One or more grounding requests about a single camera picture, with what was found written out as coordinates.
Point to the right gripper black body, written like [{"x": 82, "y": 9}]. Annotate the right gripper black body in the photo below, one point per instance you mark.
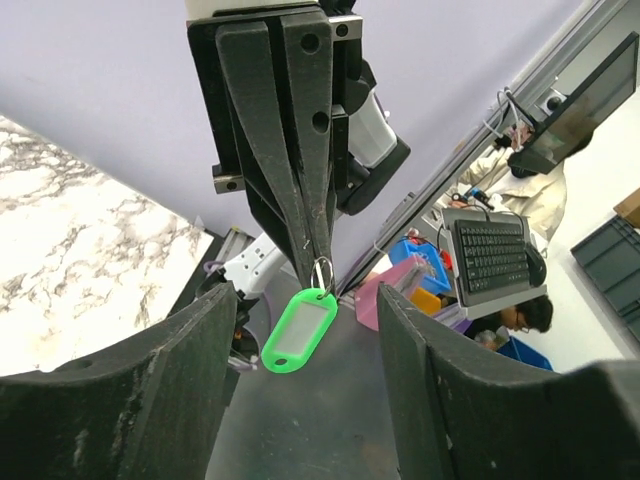
[{"x": 347, "y": 66}]

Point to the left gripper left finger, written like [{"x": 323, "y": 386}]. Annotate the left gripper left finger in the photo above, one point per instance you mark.
[{"x": 147, "y": 407}]

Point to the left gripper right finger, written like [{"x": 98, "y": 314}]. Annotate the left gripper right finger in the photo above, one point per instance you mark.
[{"x": 461, "y": 411}]

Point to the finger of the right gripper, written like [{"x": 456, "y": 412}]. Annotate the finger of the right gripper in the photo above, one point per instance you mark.
[
  {"x": 273, "y": 194},
  {"x": 309, "y": 49}
]

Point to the green key tag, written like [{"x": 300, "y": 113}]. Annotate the green key tag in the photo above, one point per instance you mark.
[{"x": 300, "y": 329}]

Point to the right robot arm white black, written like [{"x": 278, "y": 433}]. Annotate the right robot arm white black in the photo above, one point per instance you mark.
[{"x": 377, "y": 152}]

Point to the purple plastic bin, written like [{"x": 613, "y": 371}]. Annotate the purple plastic bin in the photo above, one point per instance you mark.
[{"x": 454, "y": 317}]

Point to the blue plastic bin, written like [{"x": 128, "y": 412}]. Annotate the blue plastic bin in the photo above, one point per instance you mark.
[{"x": 435, "y": 279}]

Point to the black computer keyboard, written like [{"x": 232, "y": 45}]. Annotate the black computer keyboard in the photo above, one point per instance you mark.
[{"x": 493, "y": 254}]

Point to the dark grey plastic crate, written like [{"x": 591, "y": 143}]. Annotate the dark grey plastic crate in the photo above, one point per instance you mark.
[{"x": 609, "y": 256}]

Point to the seated person in beige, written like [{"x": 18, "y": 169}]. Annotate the seated person in beige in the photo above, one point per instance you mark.
[{"x": 540, "y": 198}]

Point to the black monitor screen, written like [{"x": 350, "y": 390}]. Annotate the black monitor screen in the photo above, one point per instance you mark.
[{"x": 602, "y": 92}]

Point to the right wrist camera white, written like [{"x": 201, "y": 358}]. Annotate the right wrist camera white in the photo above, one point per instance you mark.
[{"x": 201, "y": 9}]

